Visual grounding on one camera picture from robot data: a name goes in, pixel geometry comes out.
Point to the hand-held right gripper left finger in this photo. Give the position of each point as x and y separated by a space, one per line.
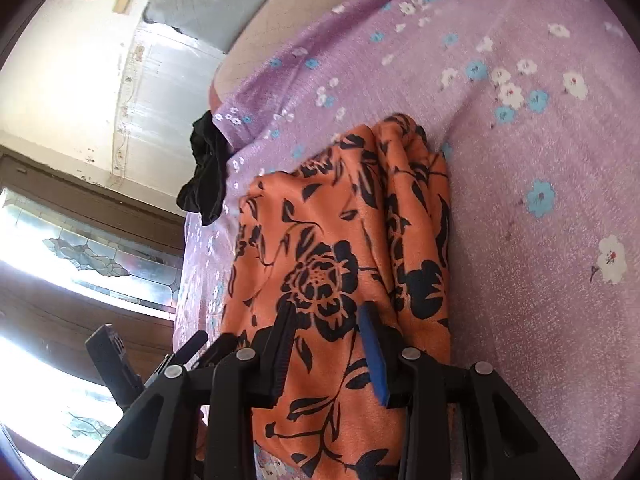
281 355

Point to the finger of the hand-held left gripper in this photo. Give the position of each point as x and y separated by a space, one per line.
187 347
112 360

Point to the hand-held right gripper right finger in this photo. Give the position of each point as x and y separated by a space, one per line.
375 355

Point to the orange black floral garment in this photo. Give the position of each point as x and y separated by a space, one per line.
325 260

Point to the stained glass window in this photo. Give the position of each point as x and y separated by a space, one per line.
85 255

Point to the black cloth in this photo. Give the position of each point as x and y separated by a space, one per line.
205 175

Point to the purple floral bed sheet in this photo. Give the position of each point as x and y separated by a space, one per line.
500 160

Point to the beige mattress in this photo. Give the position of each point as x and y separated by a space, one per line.
280 20

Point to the grey quilted pillow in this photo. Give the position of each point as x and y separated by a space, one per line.
215 0

